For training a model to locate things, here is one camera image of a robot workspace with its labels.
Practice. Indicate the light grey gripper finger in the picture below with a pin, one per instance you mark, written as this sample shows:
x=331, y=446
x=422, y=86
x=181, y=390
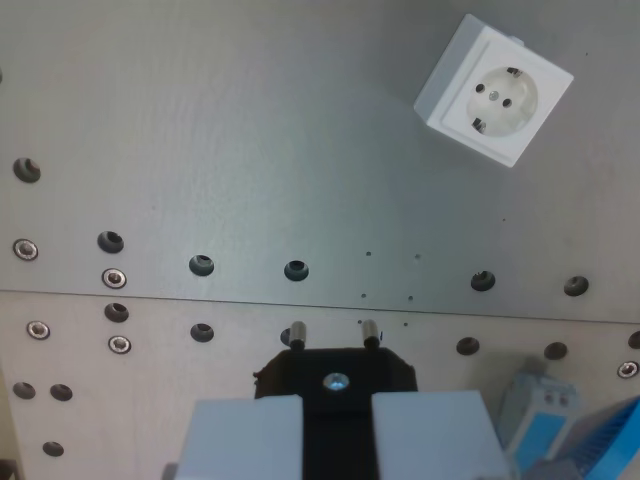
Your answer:
x=430, y=440
x=245, y=440

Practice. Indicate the black two-pin power plug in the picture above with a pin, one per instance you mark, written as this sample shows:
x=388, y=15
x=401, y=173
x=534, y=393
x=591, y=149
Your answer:
x=338, y=400

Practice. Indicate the silver hex socket screw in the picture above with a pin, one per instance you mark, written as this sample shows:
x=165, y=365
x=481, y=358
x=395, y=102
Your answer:
x=114, y=278
x=38, y=329
x=25, y=249
x=627, y=369
x=120, y=344

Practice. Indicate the blue grey terminal module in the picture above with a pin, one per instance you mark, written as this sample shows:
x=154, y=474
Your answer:
x=540, y=415

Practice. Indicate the blue ribbed plastic block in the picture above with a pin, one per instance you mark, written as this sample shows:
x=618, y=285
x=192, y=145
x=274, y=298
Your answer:
x=612, y=440

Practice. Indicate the white wall socket box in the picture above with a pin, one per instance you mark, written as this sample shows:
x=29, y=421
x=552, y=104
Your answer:
x=492, y=95

